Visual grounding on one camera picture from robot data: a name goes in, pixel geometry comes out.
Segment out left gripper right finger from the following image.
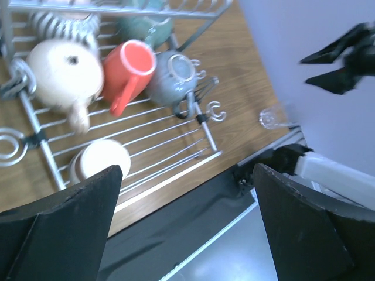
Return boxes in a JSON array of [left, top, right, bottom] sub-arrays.
[[253, 164, 374, 280]]

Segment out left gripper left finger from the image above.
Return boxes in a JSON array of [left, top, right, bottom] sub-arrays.
[[1, 165, 122, 280]]

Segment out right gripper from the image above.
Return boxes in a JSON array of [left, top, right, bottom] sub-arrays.
[[300, 23, 374, 95]]

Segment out clear glass cup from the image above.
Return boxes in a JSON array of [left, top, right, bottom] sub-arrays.
[[258, 101, 299, 129]]

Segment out steel tumbler cup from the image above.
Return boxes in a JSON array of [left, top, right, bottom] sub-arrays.
[[69, 139, 131, 185]]

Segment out beige ceramic mug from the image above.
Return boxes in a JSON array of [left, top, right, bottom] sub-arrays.
[[26, 39, 104, 134]]

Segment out orange mug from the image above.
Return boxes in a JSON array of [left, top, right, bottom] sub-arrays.
[[101, 39, 157, 117]]

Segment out teal ceramic mug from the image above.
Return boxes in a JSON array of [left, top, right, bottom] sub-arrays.
[[117, 16, 174, 50]]

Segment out white ribbed mug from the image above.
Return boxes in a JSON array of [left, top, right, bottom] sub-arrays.
[[28, 11, 101, 57]]

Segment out black base mat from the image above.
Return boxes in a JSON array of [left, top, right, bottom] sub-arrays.
[[96, 148, 282, 279]]

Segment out metal wire dish rack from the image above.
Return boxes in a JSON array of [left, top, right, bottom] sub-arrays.
[[1, 1, 233, 211]]

